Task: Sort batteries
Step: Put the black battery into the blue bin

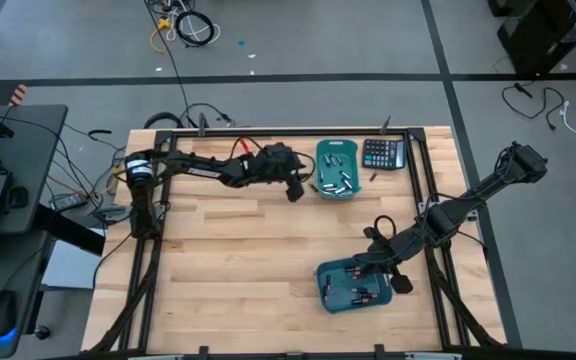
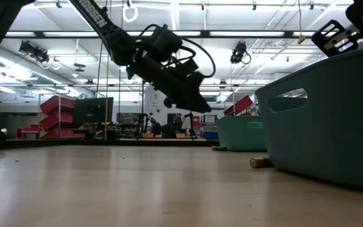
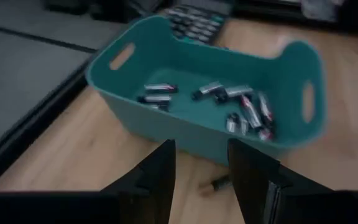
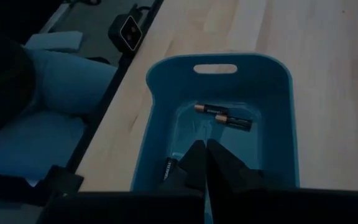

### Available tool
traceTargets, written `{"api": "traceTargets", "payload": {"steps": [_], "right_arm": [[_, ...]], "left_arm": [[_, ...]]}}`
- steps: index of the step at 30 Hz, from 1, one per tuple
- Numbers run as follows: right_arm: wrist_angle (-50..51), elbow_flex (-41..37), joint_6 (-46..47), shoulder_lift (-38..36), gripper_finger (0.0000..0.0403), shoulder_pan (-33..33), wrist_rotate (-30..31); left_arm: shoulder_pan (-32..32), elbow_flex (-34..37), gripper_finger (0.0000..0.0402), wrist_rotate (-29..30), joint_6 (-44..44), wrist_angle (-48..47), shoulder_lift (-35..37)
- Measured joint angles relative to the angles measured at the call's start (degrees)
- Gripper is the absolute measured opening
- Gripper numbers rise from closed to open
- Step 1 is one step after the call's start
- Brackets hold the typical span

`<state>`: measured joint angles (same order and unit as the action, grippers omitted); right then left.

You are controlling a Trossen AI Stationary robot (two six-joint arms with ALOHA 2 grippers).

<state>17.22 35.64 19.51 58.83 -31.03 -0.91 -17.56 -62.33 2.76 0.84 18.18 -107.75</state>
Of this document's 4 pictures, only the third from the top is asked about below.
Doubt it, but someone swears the light teal plastic bin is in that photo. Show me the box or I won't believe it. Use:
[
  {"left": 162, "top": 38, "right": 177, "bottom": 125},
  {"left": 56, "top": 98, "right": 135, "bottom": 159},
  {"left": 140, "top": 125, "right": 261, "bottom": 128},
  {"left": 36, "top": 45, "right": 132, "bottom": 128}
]
[{"left": 85, "top": 14, "right": 328, "bottom": 166}]

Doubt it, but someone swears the black desk calculator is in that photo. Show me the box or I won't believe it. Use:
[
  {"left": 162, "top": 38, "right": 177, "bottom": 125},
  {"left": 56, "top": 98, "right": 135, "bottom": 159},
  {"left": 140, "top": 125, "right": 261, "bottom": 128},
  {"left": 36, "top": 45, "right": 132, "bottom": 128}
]
[{"left": 162, "top": 4, "right": 232, "bottom": 46}]

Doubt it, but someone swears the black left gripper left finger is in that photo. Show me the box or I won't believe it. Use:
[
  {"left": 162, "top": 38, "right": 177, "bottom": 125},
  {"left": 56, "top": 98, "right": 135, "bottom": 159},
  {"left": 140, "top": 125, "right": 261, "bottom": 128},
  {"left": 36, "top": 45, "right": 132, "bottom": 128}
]
[{"left": 0, "top": 139, "right": 177, "bottom": 224}]

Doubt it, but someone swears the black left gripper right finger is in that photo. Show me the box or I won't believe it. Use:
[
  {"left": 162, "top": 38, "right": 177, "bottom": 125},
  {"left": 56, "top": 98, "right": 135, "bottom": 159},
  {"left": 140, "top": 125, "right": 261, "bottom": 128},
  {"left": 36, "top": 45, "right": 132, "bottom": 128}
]
[{"left": 227, "top": 138, "right": 358, "bottom": 224}]

